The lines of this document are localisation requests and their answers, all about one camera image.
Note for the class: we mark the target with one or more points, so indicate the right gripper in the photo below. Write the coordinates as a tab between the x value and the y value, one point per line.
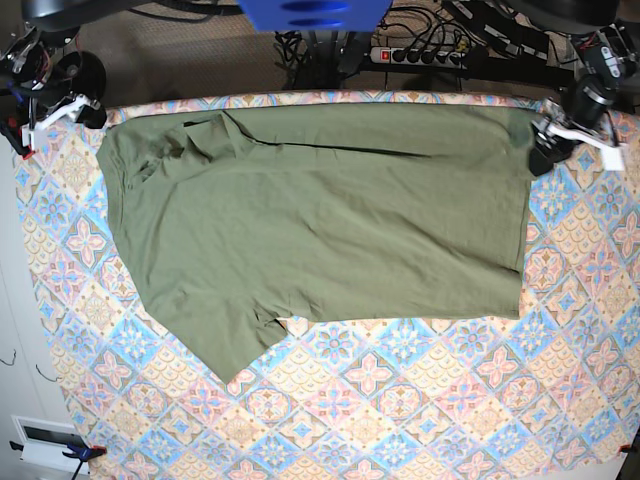
93	116

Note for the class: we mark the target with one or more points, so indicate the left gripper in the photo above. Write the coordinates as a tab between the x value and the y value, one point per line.
554	122

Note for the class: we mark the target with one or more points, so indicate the green t-shirt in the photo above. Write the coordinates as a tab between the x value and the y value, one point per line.
230	221

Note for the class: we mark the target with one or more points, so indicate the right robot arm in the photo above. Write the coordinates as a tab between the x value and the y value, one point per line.
51	77

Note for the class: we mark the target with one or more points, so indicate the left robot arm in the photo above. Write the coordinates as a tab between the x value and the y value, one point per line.
605	37

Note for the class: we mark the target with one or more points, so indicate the black round stool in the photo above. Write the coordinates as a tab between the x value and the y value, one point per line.
82	72

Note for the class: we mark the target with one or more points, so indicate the upper left table clamp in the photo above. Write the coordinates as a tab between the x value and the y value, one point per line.
14	115

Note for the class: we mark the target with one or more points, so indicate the table clamp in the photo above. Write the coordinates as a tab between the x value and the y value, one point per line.
629	449
14	115
80	453

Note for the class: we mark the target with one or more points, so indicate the white power strip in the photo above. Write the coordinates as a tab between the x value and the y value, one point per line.
415	57

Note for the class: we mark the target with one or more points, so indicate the patterned tablecloth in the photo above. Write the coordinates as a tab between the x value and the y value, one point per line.
554	392

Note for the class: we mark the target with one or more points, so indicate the lower right table clamp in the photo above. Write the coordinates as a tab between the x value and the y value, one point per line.
629	449

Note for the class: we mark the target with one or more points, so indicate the white floor outlet box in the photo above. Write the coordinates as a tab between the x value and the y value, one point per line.
48	432

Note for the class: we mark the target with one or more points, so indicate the lower left table clamp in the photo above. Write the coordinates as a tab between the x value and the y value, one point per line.
80	453

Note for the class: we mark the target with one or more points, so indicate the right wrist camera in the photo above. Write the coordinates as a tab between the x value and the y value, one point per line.
30	137

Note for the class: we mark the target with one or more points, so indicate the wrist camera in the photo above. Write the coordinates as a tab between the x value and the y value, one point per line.
613	158
30	137

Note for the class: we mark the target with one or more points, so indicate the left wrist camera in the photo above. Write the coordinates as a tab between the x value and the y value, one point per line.
613	158

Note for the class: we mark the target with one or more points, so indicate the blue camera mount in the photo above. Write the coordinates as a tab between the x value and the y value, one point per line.
309	15

